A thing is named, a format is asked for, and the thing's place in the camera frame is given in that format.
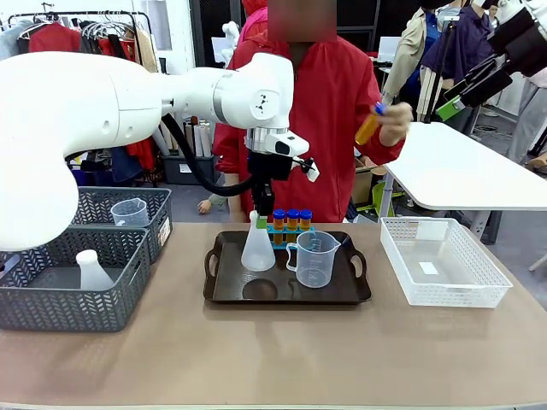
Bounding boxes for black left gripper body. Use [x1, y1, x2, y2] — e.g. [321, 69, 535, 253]
[247, 151, 297, 196]

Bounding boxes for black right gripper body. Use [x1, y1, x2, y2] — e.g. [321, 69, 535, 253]
[489, 8, 547, 78]

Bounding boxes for clear plastic measuring cup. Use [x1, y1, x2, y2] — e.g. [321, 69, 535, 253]
[285, 230, 342, 289]
[110, 197, 150, 227]

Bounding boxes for person's left forearm red sleeve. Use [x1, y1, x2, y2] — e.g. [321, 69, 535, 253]
[353, 127, 407, 168]

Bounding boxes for person's left hand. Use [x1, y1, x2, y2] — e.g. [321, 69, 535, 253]
[378, 101, 415, 149]

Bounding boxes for black tripod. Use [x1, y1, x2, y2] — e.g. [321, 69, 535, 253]
[425, 16, 456, 125]

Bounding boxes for figure in purple jacket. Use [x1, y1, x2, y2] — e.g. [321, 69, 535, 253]
[421, 3, 499, 86]

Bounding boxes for mannequin hand on floor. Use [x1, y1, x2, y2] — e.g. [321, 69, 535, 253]
[197, 194, 231, 214]

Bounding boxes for blue test tube rack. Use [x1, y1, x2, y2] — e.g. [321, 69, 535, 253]
[267, 224, 317, 249]

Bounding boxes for bystander in grey trousers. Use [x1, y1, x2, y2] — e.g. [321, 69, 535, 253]
[507, 70, 547, 174]

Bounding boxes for figure in beige coat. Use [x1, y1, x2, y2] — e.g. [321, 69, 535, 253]
[382, 6, 442, 108]

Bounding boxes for grey storage box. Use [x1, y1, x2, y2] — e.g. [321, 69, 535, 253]
[161, 153, 217, 185]

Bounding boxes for rolled paper tubes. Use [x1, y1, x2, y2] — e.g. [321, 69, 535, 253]
[183, 117, 214, 157]

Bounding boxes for white side table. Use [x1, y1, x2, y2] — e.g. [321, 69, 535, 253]
[382, 121, 547, 244]

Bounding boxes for person in red jacket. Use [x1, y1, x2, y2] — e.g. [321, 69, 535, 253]
[212, 0, 407, 224]

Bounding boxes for cardboard box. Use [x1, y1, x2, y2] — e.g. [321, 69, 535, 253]
[350, 156, 386, 207]

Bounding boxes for grey basket with white label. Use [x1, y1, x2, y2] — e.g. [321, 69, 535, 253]
[70, 186, 174, 265]

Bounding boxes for green stool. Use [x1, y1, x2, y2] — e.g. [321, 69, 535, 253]
[370, 181, 406, 215]

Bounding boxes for dark brown serving tray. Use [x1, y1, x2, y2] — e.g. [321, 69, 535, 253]
[203, 230, 373, 305]

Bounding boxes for beige hanging garment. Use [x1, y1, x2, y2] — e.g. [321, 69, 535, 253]
[134, 29, 160, 73]

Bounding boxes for black clothes rack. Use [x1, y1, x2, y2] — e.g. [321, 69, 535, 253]
[8, 11, 154, 65]

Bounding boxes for white plastic lattice basket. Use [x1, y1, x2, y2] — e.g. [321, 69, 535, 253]
[379, 216, 514, 308]

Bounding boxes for grey plastic lattice basket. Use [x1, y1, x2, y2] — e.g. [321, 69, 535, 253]
[0, 225, 151, 333]

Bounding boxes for red hanging garment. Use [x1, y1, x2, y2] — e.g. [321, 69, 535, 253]
[27, 23, 82, 55]

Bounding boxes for grey hanging garment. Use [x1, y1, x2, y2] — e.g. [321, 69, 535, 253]
[0, 19, 27, 61]

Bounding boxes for black corrugated hose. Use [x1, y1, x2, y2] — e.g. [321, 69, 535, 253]
[160, 113, 257, 197]

